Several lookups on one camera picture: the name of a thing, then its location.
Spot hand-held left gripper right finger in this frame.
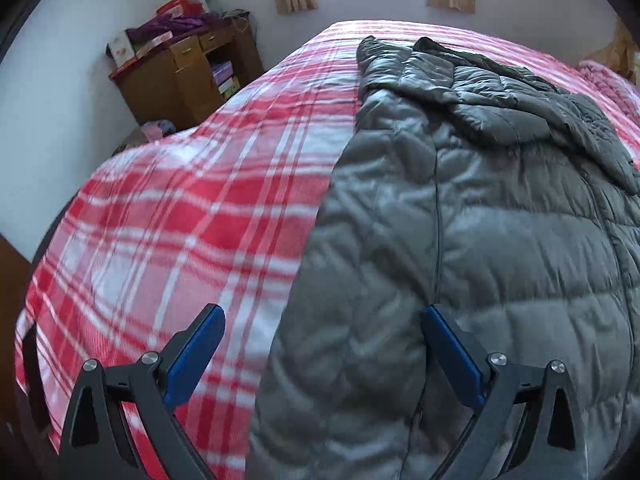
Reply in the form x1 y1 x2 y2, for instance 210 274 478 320
421 303 589 480

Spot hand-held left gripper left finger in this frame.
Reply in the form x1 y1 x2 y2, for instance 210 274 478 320
59 303 227 480

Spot grey puffer jacket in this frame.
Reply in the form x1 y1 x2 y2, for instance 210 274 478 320
247 35 640 480

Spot pile of clothes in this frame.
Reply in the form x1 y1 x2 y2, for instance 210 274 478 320
115 119 176 154

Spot purple clothes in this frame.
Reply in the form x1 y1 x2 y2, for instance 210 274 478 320
127 12 222 44

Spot bed with red plaid sheet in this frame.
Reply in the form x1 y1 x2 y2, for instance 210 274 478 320
15 20 640 480

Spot brown wooden board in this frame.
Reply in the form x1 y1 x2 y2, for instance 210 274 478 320
0 234 36 341

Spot brown wooden desk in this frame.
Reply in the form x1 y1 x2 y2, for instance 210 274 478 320
109 20 264 131

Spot stack of boxes in desk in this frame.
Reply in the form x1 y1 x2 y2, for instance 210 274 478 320
210 60 239 99

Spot white box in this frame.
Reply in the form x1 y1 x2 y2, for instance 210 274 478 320
106 32 136 68

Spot flat pink box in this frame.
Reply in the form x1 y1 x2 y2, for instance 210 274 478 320
135 30 174 59

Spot pink folded blanket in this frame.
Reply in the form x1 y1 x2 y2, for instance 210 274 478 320
580 59 640 111

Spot yellow patterned curtain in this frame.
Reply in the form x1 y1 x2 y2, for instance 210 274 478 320
595 17 640 83

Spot red box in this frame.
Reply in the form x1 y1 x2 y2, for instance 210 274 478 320
156 0 212 17

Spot thin cable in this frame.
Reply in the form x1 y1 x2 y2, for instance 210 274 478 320
222 7 251 32

